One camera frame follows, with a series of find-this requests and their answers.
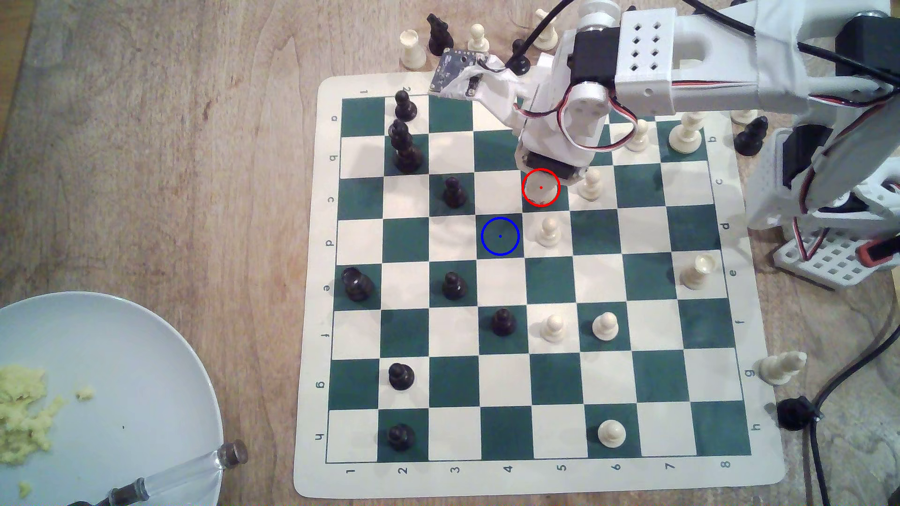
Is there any clear handled utensil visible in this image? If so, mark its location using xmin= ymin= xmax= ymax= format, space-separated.
xmin=67 ymin=440 xmax=249 ymax=506

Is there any tall black queen chess piece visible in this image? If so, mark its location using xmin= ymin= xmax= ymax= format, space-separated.
xmin=389 ymin=118 xmax=426 ymax=174

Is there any green white chessboard mat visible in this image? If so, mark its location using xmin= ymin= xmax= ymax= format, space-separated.
xmin=293 ymin=67 xmax=787 ymax=501

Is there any black knight chess piece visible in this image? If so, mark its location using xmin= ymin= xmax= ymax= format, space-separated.
xmin=427 ymin=14 xmax=455 ymax=57
xmin=341 ymin=267 xmax=375 ymax=303

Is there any white bishop chess piece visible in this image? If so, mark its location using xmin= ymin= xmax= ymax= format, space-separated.
xmin=758 ymin=350 xmax=808 ymax=386

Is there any camera circuit board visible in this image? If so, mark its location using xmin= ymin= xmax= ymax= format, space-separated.
xmin=429 ymin=48 xmax=493 ymax=96

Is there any white grid robot base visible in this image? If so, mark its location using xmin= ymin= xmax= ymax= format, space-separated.
xmin=773 ymin=225 xmax=900 ymax=290

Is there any white knight chess piece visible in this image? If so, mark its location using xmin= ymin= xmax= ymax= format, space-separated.
xmin=532 ymin=8 xmax=561 ymax=52

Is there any black power cable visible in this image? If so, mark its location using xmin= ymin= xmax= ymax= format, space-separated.
xmin=805 ymin=336 xmax=900 ymax=506

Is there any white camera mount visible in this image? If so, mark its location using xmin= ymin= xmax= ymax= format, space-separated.
xmin=450 ymin=60 xmax=537 ymax=117

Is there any yellow mashed food clump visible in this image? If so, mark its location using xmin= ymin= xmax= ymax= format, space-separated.
xmin=0 ymin=364 xmax=66 ymax=466

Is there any black camera cable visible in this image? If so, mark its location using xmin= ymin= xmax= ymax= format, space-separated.
xmin=517 ymin=0 xmax=900 ymax=74

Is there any white rook chess piece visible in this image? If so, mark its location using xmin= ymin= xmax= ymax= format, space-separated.
xmin=399 ymin=30 xmax=428 ymax=70
xmin=681 ymin=253 xmax=720 ymax=290

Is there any pale blue plate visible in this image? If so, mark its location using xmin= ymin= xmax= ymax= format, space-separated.
xmin=0 ymin=291 xmax=225 ymax=506

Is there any red black base clamp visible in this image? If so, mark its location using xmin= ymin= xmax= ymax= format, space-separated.
xmin=861 ymin=238 xmax=900 ymax=268

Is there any red white servo wire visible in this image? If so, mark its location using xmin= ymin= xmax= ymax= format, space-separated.
xmin=791 ymin=162 xmax=834 ymax=262
xmin=513 ymin=84 xmax=651 ymax=152

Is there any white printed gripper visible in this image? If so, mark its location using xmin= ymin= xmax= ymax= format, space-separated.
xmin=517 ymin=35 xmax=611 ymax=184

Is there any moved white pawn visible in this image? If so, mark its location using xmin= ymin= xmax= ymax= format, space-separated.
xmin=527 ymin=172 xmax=558 ymax=205

